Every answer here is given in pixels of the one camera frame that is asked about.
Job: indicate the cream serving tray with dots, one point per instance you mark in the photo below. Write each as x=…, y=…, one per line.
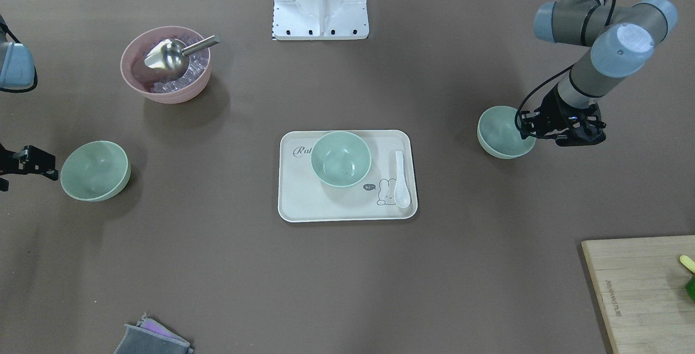
x=303, y=198

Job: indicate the bamboo cutting board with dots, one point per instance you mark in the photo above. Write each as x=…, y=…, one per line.
x=640, y=286

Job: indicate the yellow plastic knife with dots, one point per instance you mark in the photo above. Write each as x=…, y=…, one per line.
x=688, y=263

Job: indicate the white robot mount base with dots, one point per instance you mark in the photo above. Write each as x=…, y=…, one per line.
x=310, y=20

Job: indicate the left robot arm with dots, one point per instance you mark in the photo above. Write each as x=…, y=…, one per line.
x=619, y=40

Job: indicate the grey folded cloth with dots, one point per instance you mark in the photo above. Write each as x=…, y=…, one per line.
x=150, y=336

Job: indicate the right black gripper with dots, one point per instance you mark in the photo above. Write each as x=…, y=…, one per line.
x=33, y=158

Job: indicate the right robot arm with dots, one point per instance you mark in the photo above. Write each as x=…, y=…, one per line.
x=19, y=75

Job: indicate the metal scoop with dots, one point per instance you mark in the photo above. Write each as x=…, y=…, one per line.
x=171, y=55

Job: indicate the green bowl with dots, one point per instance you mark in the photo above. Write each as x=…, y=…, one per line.
x=96, y=171
x=341, y=159
x=498, y=136

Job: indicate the pink bowl with ice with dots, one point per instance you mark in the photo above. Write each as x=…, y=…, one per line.
x=162, y=87

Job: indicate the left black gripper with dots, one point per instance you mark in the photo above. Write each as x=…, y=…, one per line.
x=555, y=108

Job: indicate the green lime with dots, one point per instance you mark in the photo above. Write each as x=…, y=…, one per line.
x=690, y=288

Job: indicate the white ceramic spoon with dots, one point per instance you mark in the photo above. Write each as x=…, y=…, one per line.
x=401, y=193

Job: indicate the green bowl on tray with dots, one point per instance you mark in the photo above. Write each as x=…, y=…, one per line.
x=341, y=159

